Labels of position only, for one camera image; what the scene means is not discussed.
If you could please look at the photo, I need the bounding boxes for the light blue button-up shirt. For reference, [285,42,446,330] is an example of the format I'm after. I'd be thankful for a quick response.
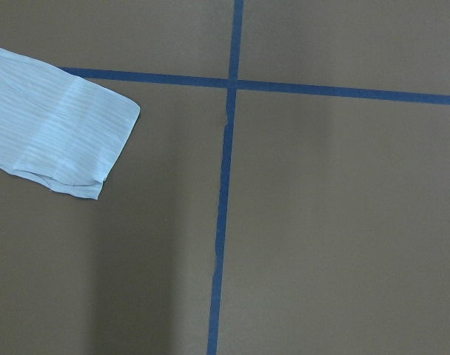
[0,48,141,200]

